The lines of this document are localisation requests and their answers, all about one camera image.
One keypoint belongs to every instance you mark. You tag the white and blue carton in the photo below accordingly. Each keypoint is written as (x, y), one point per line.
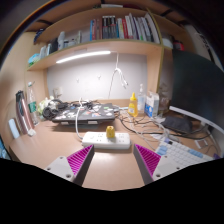
(151, 105)

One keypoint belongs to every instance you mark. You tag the yellow charger block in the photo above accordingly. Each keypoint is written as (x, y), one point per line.
(110, 132)

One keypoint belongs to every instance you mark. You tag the black headphones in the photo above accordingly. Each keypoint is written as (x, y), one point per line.
(49, 112)

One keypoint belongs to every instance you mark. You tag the white power strip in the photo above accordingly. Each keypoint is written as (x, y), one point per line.
(103, 141)

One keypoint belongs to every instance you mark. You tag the clear pump bottle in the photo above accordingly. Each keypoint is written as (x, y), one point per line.
(141, 101)

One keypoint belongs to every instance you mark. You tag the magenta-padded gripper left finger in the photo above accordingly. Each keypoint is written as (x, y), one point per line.
(78, 161)

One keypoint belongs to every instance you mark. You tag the white and green bundle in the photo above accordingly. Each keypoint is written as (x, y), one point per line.
(42, 105)

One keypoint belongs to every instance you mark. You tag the black pouch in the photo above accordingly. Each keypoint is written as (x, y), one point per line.
(176, 124)

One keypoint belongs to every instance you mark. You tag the clear green-labelled water bottle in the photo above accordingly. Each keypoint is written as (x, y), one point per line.
(32, 106)

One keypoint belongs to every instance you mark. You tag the small white slab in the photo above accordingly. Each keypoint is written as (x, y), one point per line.
(13, 128)

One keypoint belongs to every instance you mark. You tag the dark computer monitor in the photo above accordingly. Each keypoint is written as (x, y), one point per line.
(196, 83)

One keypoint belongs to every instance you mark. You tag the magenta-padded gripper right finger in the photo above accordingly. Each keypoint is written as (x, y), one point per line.
(150, 160)

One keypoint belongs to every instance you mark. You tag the dark red folded umbrella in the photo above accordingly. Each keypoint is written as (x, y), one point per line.
(23, 113)

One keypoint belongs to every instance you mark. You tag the white wall socket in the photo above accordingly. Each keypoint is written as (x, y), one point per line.
(58, 91)

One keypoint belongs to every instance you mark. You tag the black laptop with stickers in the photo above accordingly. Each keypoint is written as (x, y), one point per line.
(86, 115)

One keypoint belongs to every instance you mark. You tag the yellow squeeze bottle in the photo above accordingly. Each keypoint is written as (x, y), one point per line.
(133, 107)

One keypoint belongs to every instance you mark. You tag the wooden shelf unit with books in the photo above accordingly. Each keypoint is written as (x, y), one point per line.
(100, 45)

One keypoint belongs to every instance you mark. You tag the white and blue keyboard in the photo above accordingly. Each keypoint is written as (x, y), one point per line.
(180, 153)

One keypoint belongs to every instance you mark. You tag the white led light bar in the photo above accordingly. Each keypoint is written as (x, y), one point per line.
(83, 56)

